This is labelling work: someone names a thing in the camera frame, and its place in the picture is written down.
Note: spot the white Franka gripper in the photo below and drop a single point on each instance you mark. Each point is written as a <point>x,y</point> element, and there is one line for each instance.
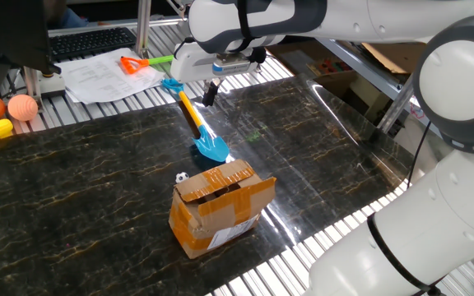
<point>191,66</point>

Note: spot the black marble pattern mat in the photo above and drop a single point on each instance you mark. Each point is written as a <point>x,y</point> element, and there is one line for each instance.
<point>76,185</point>

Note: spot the blue yellow toy shovel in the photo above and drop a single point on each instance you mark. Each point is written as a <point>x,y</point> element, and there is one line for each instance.
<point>210,146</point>

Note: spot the cardboard box with orange tape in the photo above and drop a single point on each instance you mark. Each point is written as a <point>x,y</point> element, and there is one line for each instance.
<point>220,209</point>

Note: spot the open cardboard box with items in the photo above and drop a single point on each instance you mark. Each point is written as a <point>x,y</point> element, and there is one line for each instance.
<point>303,61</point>

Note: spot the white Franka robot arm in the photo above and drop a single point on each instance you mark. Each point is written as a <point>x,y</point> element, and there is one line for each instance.
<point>426,230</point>

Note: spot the small toy soccer ball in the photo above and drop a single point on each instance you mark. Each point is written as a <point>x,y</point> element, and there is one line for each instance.
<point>182,177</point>

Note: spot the printed white paper sheets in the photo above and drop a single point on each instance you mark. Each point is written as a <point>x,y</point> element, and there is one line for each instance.
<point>101,80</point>

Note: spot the vertical aluminium post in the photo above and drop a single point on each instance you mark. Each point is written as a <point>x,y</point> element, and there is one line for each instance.
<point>143,24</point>

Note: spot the black computer keyboard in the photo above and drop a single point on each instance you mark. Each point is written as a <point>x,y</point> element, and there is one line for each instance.
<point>91,41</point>

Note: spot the white stand base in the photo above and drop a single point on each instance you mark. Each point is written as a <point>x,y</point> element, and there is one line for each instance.
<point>52,86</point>

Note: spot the orange green toy shovel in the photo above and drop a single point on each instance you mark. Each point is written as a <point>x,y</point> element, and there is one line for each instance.
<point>132,65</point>

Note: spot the person in blue shirt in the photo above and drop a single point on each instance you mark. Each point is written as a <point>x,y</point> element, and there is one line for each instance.
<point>70,18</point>

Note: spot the peach ribbed toy ball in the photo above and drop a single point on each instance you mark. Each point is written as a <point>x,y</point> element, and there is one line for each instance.
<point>22,107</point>

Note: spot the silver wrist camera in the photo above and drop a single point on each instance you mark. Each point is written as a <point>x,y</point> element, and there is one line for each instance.
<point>233,66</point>

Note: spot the black computer monitor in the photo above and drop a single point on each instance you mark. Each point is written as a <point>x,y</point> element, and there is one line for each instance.
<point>10,29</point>

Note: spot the aluminium frame rail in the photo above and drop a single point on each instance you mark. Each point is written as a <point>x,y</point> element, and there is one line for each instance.
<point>364,70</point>

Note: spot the flat brown cardboard sheet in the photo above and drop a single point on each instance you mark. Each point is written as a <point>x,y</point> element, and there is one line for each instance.
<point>393,57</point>

